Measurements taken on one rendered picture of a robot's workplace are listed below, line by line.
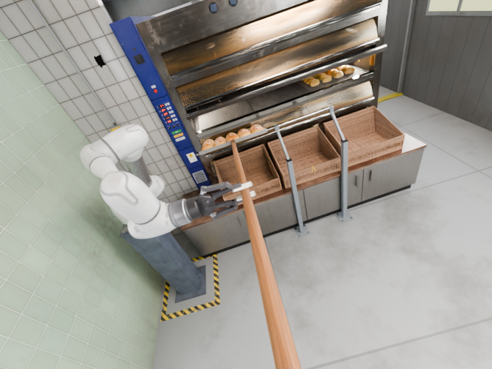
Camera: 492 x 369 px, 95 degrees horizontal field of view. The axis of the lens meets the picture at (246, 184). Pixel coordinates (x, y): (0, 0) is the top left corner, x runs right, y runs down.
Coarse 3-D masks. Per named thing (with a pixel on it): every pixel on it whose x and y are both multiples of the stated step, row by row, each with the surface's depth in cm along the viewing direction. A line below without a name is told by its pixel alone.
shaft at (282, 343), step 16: (240, 176) 89; (256, 224) 55; (256, 240) 49; (256, 256) 44; (272, 272) 40; (272, 288) 36; (272, 304) 34; (272, 320) 31; (272, 336) 30; (288, 336) 29; (272, 352) 28; (288, 352) 27; (288, 368) 25
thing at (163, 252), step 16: (128, 240) 168; (144, 240) 170; (160, 240) 177; (144, 256) 181; (160, 256) 184; (176, 256) 196; (160, 272) 197; (176, 272) 201; (192, 272) 217; (176, 288) 216; (192, 288) 220; (208, 304) 211; (160, 320) 211
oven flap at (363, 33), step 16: (336, 32) 191; (352, 32) 192; (368, 32) 193; (288, 48) 192; (304, 48) 193; (320, 48) 194; (336, 48) 195; (352, 48) 194; (240, 64) 192; (256, 64) 193; (272, 64) 194; (288, 64) 195; (304, 64) 195; (208, 80) 193; (224, 80) 194; (240, 80) 196; (256, 80) 197; (192, 96) 196; (208, 96) 197
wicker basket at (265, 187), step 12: (228, 156) 235; (240, 156) 236; (252, 156) 238; (264, 156) 240; (216, 168) 229; (228, 168) 240; (252, 168) 244; (264, 168) 245; (228, 180) 245; (264, 180) 231; (276, 180) 207; (240, 192) 206; (264, 192) 212
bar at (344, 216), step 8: (312, 112) 188; (320, 112) 188; (296, 120) 188; (336, 120) 187; (272, 128) 188; (280, 136) 188; (344, 144) 184; (344, 152) 189; (288, 160) 184; (344, 160) 194; (288, 168) 188; (344, 168) 200; (344, 176) 205; (296, 184) 200; (344, 184) 212; (296, 192) 205; (344, 192) 217; (296, 200) 211; (344, 200) 224; (296, 208) 218; (344, 208) 232; (336, 216) 246; (344, 216) 239; (304, 224) 248; (296, 232) 243; (304, 232) 241
